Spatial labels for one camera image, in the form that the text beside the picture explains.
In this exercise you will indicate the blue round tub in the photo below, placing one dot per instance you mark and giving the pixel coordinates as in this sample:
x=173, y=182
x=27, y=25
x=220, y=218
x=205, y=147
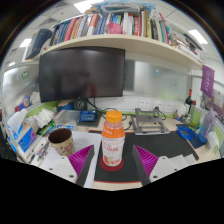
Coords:
x=65, y=105

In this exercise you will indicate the purple water bottle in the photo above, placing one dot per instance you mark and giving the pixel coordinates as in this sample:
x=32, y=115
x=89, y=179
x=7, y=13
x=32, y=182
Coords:
x=206, y=128

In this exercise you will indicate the white wall sockets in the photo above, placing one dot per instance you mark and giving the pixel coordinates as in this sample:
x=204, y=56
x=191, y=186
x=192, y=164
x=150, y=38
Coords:
x=145, y=105

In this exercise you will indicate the white plastic jug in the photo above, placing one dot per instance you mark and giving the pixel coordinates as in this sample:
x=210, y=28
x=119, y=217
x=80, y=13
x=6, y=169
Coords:
x=212, y=143

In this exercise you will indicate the orange-capped drink bottle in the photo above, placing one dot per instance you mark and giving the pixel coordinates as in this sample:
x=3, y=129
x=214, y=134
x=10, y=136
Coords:
x=113, y=143

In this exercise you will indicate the white shelf with books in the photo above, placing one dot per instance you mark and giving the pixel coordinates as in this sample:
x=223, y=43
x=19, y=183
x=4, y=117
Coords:
x=110, y=41

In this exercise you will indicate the patterned paper cup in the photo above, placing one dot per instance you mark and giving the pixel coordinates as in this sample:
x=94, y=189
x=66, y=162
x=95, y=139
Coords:
x=65, y=146

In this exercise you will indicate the small blue device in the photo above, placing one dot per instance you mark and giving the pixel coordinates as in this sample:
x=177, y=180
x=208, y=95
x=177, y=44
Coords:
x=88, y=116

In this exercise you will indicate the group photo poster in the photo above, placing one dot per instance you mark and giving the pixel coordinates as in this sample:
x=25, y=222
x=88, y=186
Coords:
x=218, y=100

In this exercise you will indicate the clear plastic box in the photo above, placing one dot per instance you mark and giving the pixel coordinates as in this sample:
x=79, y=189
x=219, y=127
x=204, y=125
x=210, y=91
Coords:
x=68, y=117

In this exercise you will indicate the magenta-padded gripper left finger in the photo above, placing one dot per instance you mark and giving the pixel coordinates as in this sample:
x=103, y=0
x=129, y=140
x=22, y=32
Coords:
x=80, y=160

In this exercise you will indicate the black computer monitor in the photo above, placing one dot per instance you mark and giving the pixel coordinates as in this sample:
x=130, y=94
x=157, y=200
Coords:
x=81, y=73

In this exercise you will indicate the dark wine bottle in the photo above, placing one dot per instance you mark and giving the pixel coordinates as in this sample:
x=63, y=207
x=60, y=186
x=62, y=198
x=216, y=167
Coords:
x=189, y=101

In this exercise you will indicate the grey metal laptop stand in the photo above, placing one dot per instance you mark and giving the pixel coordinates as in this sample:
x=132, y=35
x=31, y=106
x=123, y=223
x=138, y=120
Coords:
x=150, y=128

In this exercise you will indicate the white paper sheets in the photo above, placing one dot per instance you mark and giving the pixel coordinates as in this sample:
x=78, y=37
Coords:
x=86, y=138

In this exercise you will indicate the black red-edged desk mat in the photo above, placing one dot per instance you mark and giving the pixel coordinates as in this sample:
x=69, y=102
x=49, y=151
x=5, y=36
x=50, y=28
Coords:
x=156, y=141

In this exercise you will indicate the dark blue mouse pad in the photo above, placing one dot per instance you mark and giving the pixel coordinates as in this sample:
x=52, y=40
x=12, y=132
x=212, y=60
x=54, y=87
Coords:
x=199, y=142

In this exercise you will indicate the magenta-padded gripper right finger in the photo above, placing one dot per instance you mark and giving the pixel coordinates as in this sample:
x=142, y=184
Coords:
x=146, y=160

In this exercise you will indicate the white napkin stack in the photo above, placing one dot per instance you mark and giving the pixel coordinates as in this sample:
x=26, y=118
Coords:
x=45, y=117

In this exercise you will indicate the blue tissue box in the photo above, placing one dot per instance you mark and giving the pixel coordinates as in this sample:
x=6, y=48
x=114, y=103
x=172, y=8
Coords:
x=26, y=140

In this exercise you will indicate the white round container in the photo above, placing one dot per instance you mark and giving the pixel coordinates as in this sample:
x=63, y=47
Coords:
x=181, y=110

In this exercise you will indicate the purple hanging banner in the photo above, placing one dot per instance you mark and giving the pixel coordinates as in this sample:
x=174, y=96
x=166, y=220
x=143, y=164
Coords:
x=207, y=81

